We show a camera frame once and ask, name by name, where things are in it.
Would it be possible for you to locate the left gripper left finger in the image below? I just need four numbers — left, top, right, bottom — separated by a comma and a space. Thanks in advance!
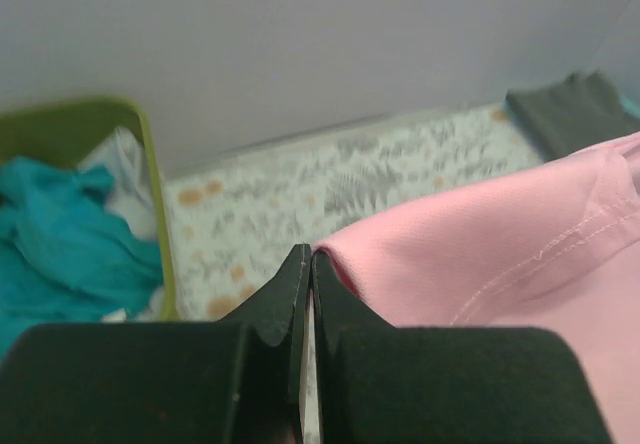
1, 244, 311, 443

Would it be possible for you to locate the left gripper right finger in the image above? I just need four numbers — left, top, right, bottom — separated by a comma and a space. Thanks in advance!
311, 252, 611, 443

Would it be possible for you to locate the pink t-shirt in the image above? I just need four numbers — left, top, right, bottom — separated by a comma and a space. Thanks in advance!
316, 134, 639, 443

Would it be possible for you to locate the floral patterned table mat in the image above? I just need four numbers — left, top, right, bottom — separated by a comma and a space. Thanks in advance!
162, 103, 546, 444

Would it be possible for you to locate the white garment in bin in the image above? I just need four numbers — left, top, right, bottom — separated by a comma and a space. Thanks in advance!
68, 127, 164, 321

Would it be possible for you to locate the teal t-shirt in bin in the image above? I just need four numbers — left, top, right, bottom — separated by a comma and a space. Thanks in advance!
1, 157, 163, 352

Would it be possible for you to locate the green plastic bin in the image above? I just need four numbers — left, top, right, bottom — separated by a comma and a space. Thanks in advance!
1, 95, 179, 321

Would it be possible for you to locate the folded dark grey t-shirt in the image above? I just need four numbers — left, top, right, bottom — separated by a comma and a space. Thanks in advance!
505, 72, 639, 161

